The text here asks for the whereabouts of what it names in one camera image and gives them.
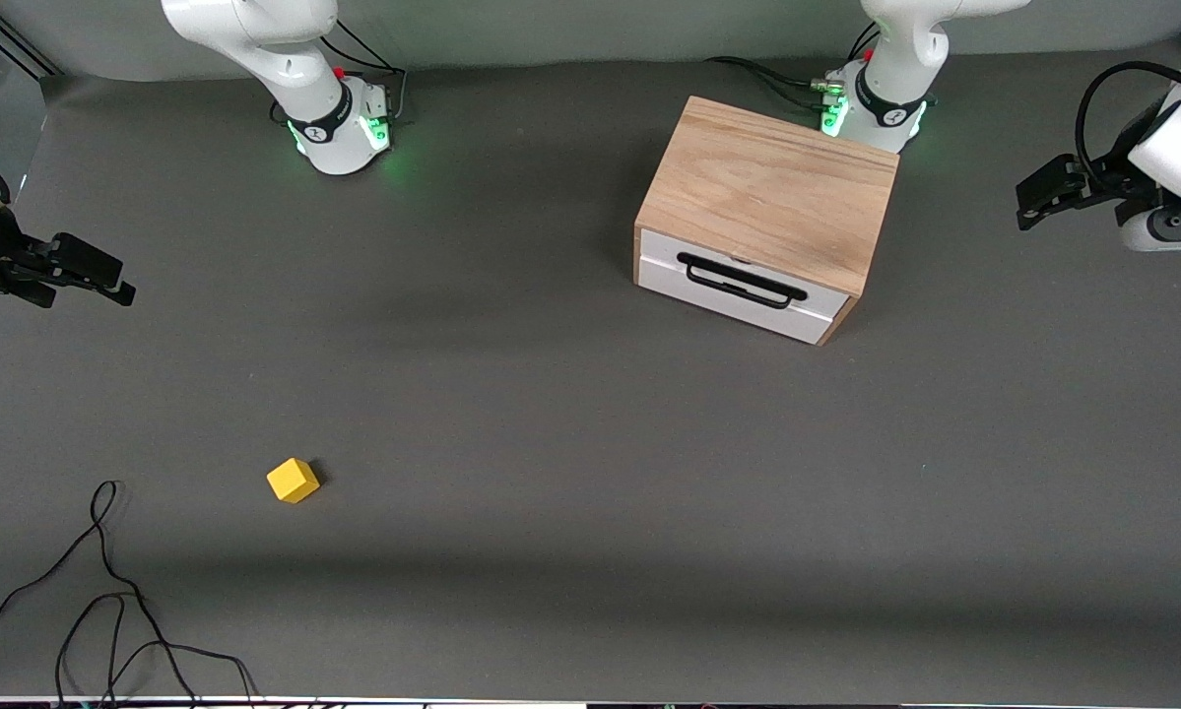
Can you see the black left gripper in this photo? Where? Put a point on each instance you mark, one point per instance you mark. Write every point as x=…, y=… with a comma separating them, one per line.
x=1110, y=179

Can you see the yellow cube block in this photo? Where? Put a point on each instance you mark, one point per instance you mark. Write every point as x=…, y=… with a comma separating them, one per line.
x=293, y=482

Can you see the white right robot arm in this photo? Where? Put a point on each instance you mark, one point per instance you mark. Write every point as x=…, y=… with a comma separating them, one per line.
x=304, y=98

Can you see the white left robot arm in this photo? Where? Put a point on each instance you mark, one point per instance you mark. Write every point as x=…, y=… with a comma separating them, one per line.
x=895, y=98

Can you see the wooden drawer cabinet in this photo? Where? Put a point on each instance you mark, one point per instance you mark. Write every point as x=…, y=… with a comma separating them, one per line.
x=767, y=187

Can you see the black frame rail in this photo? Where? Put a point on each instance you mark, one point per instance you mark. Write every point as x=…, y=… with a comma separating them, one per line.
x=24, y=49

